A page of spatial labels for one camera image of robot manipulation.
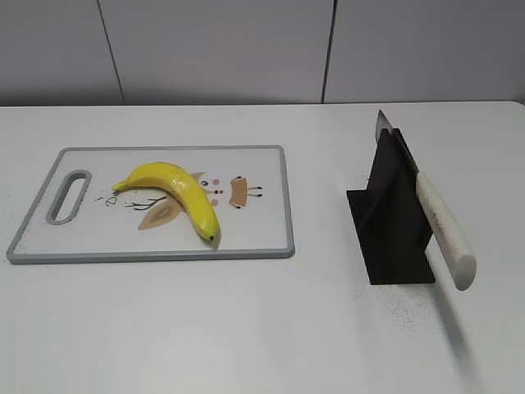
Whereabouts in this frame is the white-handled cleaver knife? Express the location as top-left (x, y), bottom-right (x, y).
top-left (375, 110), bottom-right (477, 291)

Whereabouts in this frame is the yellow plastic banana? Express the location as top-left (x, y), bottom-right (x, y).
top-left (112, 162), bottom-right (219, 242)

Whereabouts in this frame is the black knife stand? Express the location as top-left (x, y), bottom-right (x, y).
top-left (346, 128), bottom-right (436, 285)

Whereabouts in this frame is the white grey-rimmed cutting board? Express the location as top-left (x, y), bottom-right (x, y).
top-left (7, 145), bottom-right (294, 264)

